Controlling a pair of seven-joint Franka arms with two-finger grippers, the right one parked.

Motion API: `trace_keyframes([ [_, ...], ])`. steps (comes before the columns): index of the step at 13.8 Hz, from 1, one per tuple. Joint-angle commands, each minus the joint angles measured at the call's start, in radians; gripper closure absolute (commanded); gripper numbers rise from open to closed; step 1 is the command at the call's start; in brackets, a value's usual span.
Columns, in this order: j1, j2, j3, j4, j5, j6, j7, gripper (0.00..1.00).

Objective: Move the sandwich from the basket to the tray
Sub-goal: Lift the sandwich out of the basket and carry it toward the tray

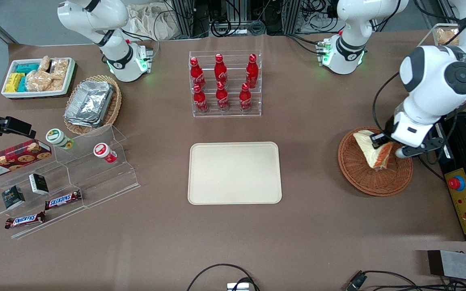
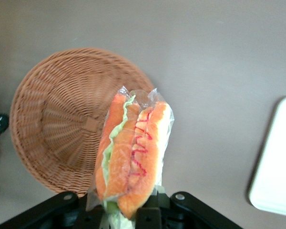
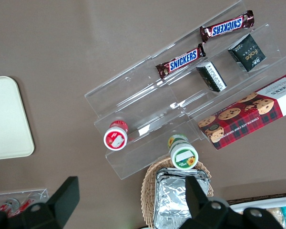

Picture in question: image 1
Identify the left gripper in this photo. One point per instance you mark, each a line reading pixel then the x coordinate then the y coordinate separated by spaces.
pixel 387 128

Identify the green lidded yogurt cup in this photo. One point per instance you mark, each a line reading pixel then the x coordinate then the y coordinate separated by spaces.
pixel 58 138

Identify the golden fried food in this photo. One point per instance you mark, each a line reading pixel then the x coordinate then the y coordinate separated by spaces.
pixel 445 35

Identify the silver foil container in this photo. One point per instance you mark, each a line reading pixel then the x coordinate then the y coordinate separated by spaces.
pixel 89 103

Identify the clear acrylic bottle rack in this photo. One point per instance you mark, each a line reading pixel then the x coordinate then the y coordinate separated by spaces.
pixel 225 115

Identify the cream plastic tray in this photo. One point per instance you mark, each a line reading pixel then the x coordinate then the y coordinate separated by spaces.
pixel 235 173

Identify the clear acrylic step shelf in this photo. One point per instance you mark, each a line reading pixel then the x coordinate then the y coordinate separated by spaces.
pixel 103 178
pixel 55 220

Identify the aluminium frame post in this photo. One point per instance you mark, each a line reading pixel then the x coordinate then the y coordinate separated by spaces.
pixel 291 16
pixel 184 18

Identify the red tartan cookie box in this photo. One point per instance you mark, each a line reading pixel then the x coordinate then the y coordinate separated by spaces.
pixel 10 159

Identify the red lidded yogurt cup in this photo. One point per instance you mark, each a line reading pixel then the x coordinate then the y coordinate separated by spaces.
pixel 104 152

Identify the triangular sandwich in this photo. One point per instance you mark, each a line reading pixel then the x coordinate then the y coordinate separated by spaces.
pixel 368 151

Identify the blue snack packet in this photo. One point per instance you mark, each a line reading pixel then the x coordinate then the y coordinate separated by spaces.
pixel 27 67
pixel 22 85

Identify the round brown wicker basket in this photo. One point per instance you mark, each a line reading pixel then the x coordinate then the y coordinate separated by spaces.
pixel 378 182

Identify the Snickers chocolate bar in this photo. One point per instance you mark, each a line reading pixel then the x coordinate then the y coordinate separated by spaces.
pixel 25 220
pixel 63 199

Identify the light oval wicker basket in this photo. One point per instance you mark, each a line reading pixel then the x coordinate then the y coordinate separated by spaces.
pixel 113 105

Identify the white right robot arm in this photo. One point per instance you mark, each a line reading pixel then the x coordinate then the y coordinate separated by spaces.
pixel 111 24

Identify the red cola bottle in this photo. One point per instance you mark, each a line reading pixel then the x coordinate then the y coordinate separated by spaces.
pixel 221 70
pixel 245 99
pixel 200 101
pixel 222 99
pixel 197 74
pixel 252 72

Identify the rice cracker bag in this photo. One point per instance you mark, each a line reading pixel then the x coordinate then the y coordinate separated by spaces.
pixel 60 68
pixel 45 64
pixel 39 81
pixel 57 85

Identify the white snack bin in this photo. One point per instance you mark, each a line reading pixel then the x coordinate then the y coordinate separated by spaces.
pixel 69 76

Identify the small silver device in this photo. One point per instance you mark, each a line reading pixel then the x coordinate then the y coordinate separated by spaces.
pixel 238 287

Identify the small black box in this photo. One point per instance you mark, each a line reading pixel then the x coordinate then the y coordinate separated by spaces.
pixel 13 197
pixel 39 184

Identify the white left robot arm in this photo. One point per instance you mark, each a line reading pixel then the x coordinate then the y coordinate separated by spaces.
pixel 431 76

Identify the white cloth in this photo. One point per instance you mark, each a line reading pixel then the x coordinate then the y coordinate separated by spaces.
pixel 152 22

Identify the yellow snack packet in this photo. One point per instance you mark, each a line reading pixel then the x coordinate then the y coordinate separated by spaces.
pixel 13 82

